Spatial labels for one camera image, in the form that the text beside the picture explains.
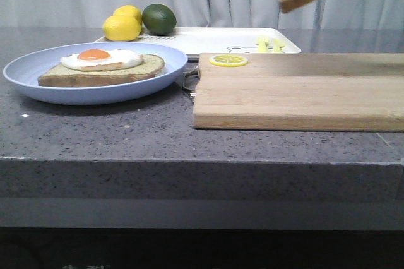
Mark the metal cutting board handle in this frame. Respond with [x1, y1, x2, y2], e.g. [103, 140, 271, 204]
[182, 66, 200, 104]

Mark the light blue plate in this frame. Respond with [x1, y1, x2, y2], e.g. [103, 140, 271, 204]
[3, 42, 187, 105]

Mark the front yellow lemon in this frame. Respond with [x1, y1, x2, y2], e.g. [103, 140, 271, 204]
[102, 15, 141, 41]

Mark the white rectangular tray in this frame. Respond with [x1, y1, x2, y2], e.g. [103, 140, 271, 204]
[96, 27, 301, 61]

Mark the yellow lemon slice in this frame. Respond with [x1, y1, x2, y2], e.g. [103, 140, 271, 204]
[209, 54, 249, 67]

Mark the wooden cutting board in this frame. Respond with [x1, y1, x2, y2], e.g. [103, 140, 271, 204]
[193, 53, 403, 132]

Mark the yellow plastic fork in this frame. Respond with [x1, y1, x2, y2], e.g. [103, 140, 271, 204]
[256, 35, 269, 53]

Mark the rear yellow lemon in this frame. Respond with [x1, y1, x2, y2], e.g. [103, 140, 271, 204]
[113, 5, 143, 26]

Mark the yellow plastic knife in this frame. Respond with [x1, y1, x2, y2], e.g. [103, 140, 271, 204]
[271, 38, 285, 53]

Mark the green lime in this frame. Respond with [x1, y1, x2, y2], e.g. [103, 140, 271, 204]
[142, 4, 177, 36]

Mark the fried egg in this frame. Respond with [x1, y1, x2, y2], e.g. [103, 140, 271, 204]
[61, 49, 143, 71]

